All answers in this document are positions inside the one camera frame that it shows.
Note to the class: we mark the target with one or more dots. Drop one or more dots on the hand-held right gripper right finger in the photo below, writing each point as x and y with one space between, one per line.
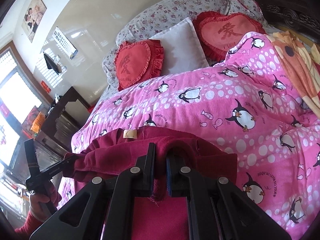
172 177

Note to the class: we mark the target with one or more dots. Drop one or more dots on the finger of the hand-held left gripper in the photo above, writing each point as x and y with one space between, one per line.
70 160

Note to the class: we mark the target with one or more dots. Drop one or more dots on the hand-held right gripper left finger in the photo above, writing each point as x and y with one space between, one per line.
149 172

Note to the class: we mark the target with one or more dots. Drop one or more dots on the dark red fleece garment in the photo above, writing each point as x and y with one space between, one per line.
112 155

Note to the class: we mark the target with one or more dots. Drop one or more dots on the person's left forearm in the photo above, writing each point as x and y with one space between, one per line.
26 226

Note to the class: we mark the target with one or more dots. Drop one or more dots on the person's left hand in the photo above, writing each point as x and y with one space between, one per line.
41 201

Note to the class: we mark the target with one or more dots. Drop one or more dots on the dark wooden louvred cabinet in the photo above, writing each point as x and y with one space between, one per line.
50 146

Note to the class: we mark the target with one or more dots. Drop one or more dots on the orange plastic basket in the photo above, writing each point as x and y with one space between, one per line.
37 123

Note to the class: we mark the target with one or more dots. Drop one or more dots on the dark wooden desk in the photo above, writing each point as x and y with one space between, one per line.
63 107

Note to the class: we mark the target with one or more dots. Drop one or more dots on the dark desk ornament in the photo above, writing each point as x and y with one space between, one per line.
56 99

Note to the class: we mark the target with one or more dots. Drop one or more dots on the pink penguin print blanket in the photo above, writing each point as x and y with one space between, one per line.
200 120

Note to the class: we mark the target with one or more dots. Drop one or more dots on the wooden framed window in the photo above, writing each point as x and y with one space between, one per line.
15 97

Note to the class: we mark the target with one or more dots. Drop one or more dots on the dark hanging cloth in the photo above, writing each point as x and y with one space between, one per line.
51 63

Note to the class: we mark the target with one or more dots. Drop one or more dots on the red heart-shaped cushion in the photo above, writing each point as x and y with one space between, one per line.
137 63
227 35

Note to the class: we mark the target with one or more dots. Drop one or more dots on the white pillow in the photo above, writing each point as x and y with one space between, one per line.
180 47

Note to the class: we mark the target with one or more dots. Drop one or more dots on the orange cartoon blanket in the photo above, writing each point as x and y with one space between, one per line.
295 62

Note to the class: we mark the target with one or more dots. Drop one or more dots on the dark carved wooden headboard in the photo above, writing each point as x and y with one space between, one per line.
287 7

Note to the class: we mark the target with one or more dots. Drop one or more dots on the red paper wall sticker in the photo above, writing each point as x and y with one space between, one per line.
45 86

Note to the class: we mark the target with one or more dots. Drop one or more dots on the wall calendar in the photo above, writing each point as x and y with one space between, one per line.
64 42

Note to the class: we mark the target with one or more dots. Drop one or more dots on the wall poster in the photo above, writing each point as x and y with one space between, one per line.
33 16

